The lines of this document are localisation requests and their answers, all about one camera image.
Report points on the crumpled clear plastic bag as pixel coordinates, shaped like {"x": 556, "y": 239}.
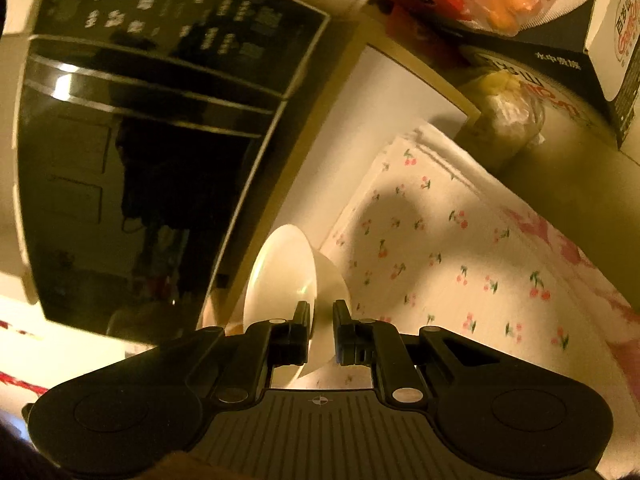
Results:
{"x": 505, "y": 110}

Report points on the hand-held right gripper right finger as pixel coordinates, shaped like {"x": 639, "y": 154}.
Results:
{"x": 341, "y": 330}

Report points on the black microwave oven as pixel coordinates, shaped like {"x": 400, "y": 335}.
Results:
{"x": 150, "y": 160}

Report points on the small white bowl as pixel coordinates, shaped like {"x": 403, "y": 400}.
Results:
{"x": 285, "y": 270}

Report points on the cherry print tablecloth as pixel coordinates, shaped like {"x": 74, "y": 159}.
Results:
{"x": 450, "y": 260}

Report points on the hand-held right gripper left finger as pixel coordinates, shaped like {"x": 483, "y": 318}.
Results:
{"x": 302, "y": 320}

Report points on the black cardboard box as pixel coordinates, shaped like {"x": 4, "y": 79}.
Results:
{"x": 550, "y": 45}

